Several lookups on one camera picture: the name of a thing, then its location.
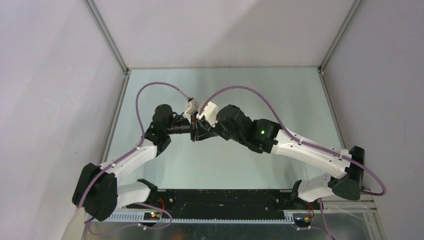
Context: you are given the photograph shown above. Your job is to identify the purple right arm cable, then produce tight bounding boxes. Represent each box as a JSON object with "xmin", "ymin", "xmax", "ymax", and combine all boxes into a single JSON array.
[{"xmin": 197, "ymin": 85, "xmax": 388, "ymax": 240}]

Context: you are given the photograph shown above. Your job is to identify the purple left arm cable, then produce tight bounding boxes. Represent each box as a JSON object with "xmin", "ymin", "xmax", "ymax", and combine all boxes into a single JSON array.
[{"xmin": 76, "ymin": 82, "xmax": 192, "ymax": 238}]

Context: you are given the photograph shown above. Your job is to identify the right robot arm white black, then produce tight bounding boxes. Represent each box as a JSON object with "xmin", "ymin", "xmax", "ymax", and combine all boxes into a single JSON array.
[{"xmin": 196, "ymin": 103, "xmax": 365, "ymax": 209}]

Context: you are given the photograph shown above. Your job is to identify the grey cable duct strip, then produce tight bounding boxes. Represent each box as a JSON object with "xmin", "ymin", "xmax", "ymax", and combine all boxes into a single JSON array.
[{"xmin": 104, "ymin": 211, "xmax": 295, "ymax": 224}]

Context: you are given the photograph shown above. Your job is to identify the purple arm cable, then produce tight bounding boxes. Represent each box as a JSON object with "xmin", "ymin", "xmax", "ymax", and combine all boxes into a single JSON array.
[
  {"xmin": 197, "ymin": 85, "xmax": 388, "ymax": 240},
  {"xmin": 76, "ymin": 82, "xmax": 192, "ymax": 238}
]

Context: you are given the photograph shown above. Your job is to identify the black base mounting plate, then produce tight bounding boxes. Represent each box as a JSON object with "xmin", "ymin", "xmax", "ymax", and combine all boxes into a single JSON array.
[{"xmin": 145, "ymin": 188, "xmax": 324, "ymax": 220}]

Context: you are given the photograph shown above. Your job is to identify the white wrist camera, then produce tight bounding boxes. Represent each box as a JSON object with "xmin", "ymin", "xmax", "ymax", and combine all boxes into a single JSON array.
[
  {"xmin": 183, "ymin": 98, "xmax": 199, "ymax": 123},
  {"xmin": 196, "ymin": 101, "xmax": 221, "ymax": 128}
]

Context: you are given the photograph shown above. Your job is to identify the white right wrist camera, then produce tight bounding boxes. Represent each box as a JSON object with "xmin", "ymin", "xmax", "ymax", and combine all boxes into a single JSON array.
[{"xmin": 196, "ymin": 101, "xmax": 221, "ymax": 128}]

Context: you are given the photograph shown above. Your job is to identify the aluminium frame corner post right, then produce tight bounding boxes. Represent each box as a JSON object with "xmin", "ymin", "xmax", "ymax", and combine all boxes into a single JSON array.
[{"xmin": 318, "ymin": 0, "xmax": 363, "ymax": 75}]

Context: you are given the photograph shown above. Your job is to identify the aluminium frame corner post left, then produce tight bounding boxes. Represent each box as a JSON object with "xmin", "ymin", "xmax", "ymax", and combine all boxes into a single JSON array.
[{"xmin": 83, "ymin": 0, "xmax": 129, "ymax": 75}]

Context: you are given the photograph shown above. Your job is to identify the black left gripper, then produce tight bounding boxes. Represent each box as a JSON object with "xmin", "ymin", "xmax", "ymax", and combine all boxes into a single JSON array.
[{"xmin": 165, "ymin": 111, "xmax": 218, "ymax": 142}]

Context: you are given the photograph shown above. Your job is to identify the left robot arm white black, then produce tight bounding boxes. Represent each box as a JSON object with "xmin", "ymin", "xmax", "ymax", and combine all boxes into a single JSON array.
[{"xmin": 71, "ymin": 99, "xmax": 220, "ymax": 221}]

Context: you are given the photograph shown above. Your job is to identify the aluminium frame corner post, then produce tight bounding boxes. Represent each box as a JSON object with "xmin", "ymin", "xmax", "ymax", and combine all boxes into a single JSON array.
[
  {"xmin": 83, "ymin": 0, "xmax": 129, "ymax": 75},
  {"xmin": 318, "ymin": 0, "xmax": 363, "ymax": 75}
]

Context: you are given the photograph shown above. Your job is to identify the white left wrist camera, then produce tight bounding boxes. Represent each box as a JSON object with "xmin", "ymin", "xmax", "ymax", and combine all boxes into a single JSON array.
[{"xmin": 183, "ymin": 98, "xmax": 199, "ymax": 123}]

